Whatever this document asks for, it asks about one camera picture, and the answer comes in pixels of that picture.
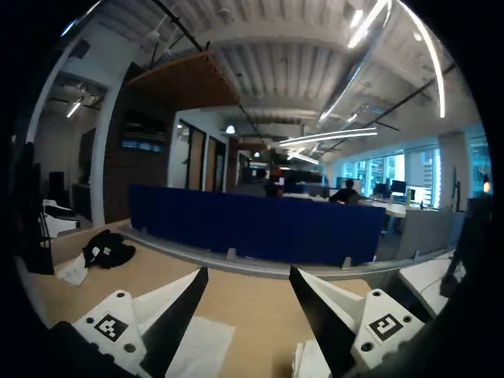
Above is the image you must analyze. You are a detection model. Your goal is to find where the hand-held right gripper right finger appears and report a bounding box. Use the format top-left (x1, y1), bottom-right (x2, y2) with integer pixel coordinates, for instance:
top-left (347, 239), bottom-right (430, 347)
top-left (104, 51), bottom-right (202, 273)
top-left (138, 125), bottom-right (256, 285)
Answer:
top-left (289, 264), bottom-right (426, 378)

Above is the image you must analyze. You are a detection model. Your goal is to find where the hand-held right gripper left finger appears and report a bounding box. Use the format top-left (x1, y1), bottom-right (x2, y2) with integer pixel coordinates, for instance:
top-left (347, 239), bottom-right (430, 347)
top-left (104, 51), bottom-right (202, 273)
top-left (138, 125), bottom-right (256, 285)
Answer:
top-left (72, 266), bottom-right (210, 378)

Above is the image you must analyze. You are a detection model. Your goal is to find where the white towel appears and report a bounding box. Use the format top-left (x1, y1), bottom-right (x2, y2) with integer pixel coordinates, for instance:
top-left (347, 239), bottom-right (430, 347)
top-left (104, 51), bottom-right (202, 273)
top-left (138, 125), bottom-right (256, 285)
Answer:
top-left (56, 253), bottom-right (90, 285)
top-left (164, 314), bottom-right (237, 378)

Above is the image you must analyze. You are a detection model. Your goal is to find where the white desk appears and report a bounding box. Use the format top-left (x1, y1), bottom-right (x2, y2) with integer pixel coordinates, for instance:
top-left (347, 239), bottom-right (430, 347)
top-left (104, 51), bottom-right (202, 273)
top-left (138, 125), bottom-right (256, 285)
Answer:
top-left (396, 251), bottom-right (459, 318)

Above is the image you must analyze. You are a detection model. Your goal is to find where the heap of black towels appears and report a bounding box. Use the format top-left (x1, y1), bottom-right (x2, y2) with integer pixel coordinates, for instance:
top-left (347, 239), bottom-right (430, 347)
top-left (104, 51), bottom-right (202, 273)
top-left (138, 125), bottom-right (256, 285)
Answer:
top-left (81, 229), bottom-right (137, 271)

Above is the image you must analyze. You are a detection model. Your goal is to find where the stack of white towels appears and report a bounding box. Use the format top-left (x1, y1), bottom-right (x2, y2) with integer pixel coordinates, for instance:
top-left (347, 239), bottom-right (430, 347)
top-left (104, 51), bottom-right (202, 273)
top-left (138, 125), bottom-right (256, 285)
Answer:
top-left (290, 340), bottom-right (333, 378)

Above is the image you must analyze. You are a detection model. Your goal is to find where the blue desk screen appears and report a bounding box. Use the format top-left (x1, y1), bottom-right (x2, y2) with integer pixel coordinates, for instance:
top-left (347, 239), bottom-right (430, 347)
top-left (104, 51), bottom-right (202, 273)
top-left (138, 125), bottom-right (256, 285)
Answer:
top-left (118, 183), bottom-right (454, 277)

